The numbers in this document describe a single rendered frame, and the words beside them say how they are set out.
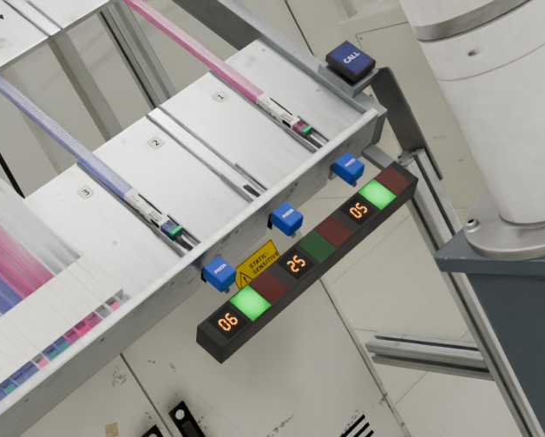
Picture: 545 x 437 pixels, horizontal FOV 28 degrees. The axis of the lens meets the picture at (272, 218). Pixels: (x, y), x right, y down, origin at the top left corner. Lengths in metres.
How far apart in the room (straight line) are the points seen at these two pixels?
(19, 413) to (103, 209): 0.26
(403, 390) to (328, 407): 0.54
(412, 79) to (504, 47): 1.65
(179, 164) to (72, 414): 0.40
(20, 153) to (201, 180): 1.98
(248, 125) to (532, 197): 0.52
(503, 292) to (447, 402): 1.19
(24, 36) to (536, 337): 0.78
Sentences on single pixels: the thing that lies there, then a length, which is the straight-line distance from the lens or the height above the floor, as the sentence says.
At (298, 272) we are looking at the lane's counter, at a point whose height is 0.65.
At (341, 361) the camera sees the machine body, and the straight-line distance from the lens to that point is 1.73.
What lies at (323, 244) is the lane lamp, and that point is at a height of 0.65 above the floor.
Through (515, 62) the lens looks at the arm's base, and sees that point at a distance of 0.86.
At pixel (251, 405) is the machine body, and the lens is 1.64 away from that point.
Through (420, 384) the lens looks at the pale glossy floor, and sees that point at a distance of 2.23.
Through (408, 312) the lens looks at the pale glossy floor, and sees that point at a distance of 2.52.
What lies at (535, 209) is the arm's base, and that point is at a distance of 0.91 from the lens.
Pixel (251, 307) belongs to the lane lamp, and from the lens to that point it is 1.19.
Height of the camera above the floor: 1.09
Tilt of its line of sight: 18 degrees down
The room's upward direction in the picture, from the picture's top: 29 degrees counter-clockwise
